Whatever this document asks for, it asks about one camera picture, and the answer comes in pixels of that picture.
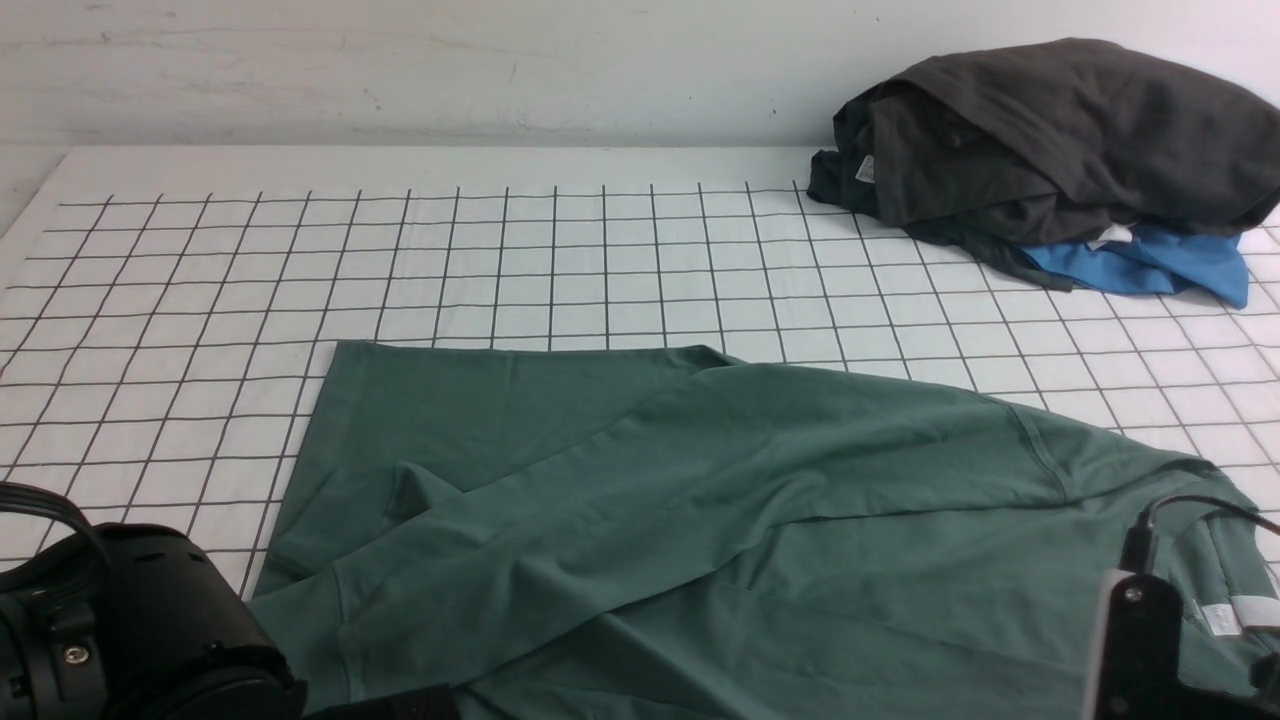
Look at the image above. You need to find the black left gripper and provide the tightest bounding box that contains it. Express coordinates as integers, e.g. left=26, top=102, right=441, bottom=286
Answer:
left=303, top=685, right=461, bottom=720

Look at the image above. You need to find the green long-sleeved shirt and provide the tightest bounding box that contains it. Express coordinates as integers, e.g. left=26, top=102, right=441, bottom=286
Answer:
left=250, top=341, right=1252, bottom=719

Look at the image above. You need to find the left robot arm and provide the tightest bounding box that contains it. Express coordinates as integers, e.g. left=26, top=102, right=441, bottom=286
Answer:
left=1, top=483, right=308, bottom=719

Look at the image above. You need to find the white grid-patterned tablecloth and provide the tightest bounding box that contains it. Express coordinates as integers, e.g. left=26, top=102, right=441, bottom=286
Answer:
left=3, top=183, right=1277, bottom=598

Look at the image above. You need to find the dark grey garment pile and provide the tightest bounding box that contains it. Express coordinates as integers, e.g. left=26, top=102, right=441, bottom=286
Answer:
left=806, top=38, right=1279, bottom=290

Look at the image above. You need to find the blue garment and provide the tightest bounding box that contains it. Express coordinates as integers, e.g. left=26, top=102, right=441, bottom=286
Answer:
left=1020, top=223, right=1249, bottom=309

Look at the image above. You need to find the black right camera cable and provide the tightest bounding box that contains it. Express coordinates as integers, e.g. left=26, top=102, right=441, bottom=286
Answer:
left=1120, top=495, right=1280, bottom=577

